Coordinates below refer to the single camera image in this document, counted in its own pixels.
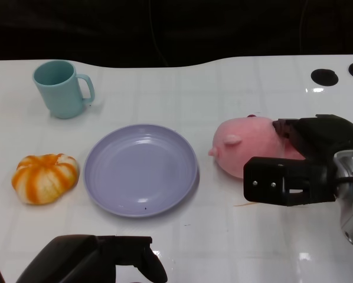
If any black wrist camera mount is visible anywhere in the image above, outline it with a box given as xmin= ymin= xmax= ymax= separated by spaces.
xmin=243 ymin=156 xmax=338 ymax=208

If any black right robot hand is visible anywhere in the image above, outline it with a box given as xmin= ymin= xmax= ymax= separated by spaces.
xmin=272 ymin=114 xmax=353 ymax=163

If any thin black hanging cable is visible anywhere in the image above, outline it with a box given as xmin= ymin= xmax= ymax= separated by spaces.
xmin=148 ymin=0 xmax=167 ymax=67

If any pink plush pig doll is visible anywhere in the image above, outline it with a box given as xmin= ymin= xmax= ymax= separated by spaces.
xmin=208 ymin=114 xmax=306 ymax=180

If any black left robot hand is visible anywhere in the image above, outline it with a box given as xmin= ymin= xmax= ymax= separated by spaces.
xmin=15 ymin=233 xmax=168 ymax=283

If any lilac plastic plate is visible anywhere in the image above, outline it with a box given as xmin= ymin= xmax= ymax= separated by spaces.
xmin=83 ymin=123 xmax=201 ymax=219

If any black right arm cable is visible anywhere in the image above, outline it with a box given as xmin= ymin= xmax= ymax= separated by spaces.
xmin=335 ymin=123 xmax=353 ymax=185

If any teal plastic mug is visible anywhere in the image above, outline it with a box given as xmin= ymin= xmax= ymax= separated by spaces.
xmin=32 ymin=59 xmax=96 ymax=120

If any orange white striped plush pumpkin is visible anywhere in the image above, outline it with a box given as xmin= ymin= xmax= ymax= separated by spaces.
xmin=11 ymin=153 xmax=80 ymax=206

